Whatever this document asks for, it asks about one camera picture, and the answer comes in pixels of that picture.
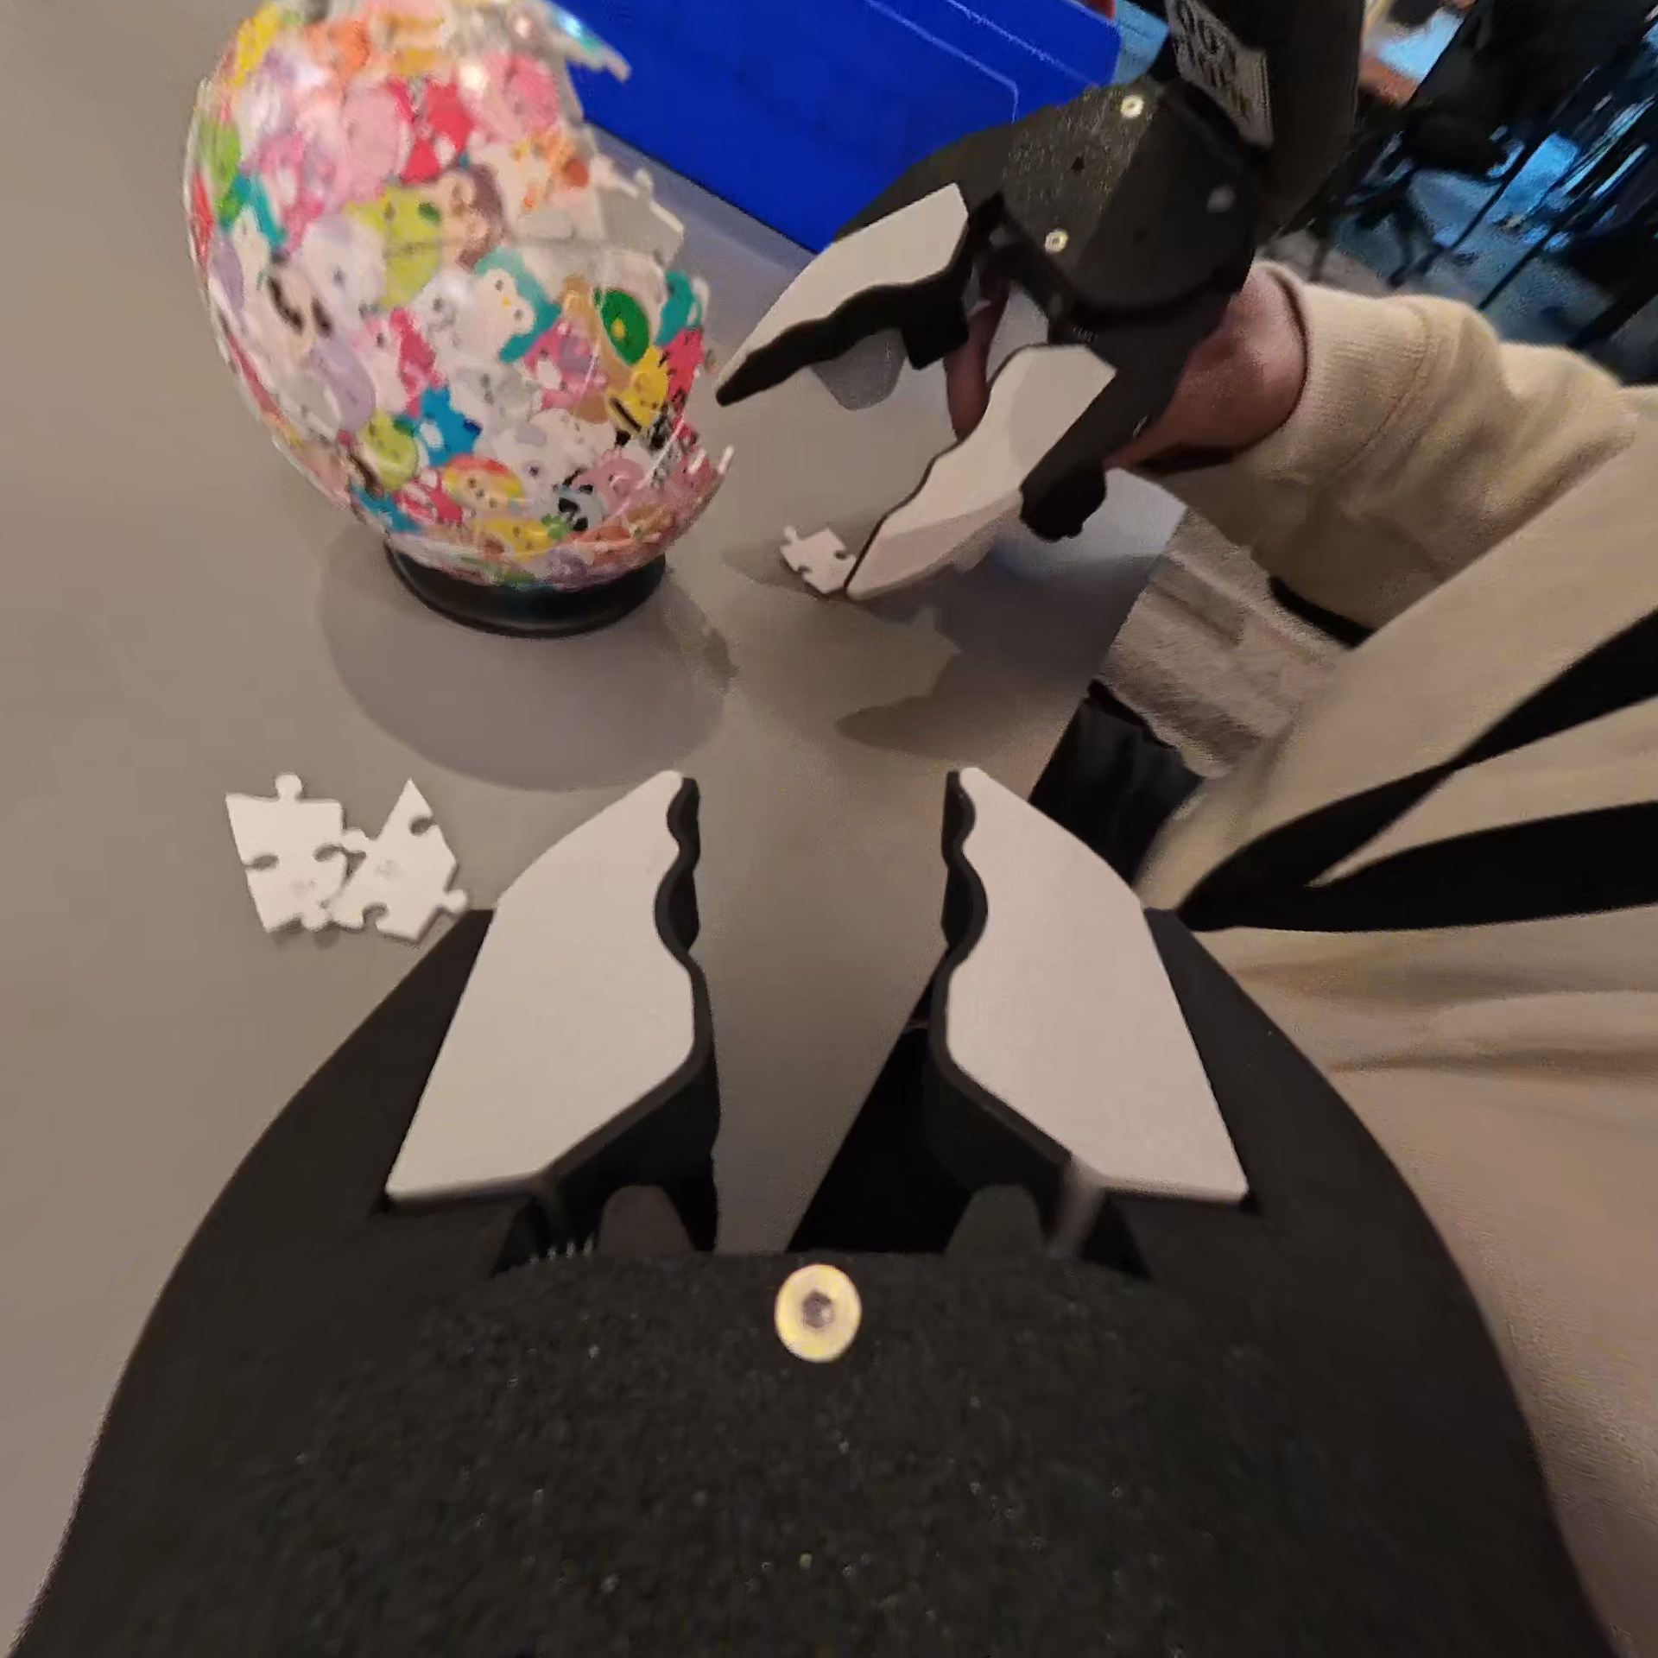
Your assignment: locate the colourful puzzle ball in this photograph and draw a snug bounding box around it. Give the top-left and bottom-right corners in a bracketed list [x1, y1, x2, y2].
[181, 0, 732, 592]

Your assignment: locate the black lanyard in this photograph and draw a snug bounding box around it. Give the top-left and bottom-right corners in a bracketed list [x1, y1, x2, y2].
[1179, 610, 1658, 934]

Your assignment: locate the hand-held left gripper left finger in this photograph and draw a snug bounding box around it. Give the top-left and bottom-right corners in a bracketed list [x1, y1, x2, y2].
[383, 770, 720, 1212]

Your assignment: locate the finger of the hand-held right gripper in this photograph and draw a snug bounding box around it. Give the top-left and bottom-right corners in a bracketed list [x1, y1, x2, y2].
[718, 181, 974, 411]
[848, 342, 1121, 603]

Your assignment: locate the black office chair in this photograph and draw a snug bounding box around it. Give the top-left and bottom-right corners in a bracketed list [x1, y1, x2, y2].
[1321, 0, 1658, 338]

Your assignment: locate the beige hoodie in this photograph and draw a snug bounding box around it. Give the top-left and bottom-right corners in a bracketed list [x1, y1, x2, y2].
[1140, 466, 1658, 1658]

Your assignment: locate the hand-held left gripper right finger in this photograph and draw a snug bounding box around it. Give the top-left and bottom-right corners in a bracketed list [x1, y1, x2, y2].
[927, 767, 1250, 1214]

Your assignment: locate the black ball stand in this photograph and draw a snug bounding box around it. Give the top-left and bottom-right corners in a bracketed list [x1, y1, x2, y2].
[388, 532, 670, 639]

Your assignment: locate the person's right hand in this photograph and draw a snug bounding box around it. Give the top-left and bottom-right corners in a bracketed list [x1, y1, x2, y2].
[1135, 264, 1311, 473]

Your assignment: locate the blue plastic bin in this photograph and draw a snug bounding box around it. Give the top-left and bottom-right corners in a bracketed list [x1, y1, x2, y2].
[558, 0, 1129, 254]

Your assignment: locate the person's right forearm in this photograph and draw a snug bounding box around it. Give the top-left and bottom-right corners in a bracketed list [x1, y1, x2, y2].
[1179, 259, 1658, 637]

